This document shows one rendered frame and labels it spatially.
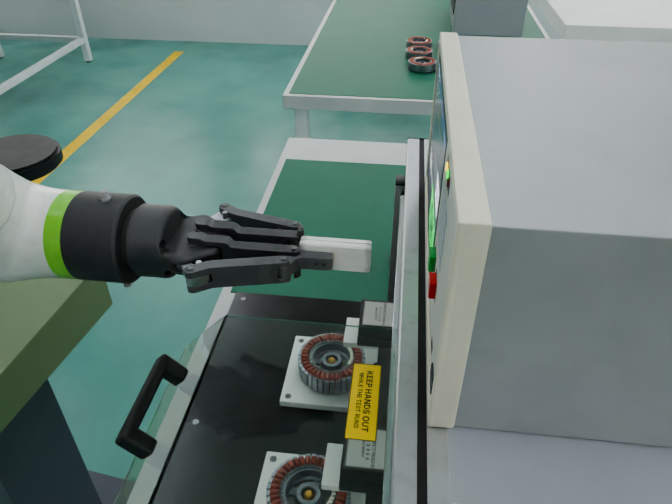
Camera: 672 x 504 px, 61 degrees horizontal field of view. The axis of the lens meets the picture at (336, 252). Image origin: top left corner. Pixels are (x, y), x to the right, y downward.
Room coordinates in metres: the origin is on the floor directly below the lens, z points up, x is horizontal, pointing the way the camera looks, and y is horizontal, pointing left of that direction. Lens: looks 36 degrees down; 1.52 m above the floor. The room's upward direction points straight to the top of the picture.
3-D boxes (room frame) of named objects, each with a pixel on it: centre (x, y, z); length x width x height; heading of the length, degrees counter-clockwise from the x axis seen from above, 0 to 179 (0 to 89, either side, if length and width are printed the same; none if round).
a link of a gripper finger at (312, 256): (0.44, 0.03, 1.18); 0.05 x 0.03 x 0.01; 83
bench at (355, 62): (2.88, -0.46, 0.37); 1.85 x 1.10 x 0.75; 173
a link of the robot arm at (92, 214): (0.49, 0.23, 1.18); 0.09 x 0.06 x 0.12; 173
